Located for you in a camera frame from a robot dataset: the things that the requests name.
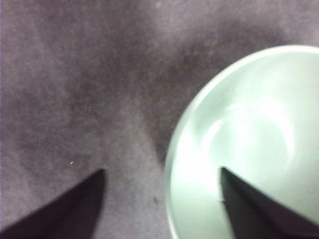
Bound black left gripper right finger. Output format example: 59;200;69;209
220;167;319;239

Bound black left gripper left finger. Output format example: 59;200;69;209
0;169;107;239

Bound green ribbed bowl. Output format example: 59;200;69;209
164;44;319;239

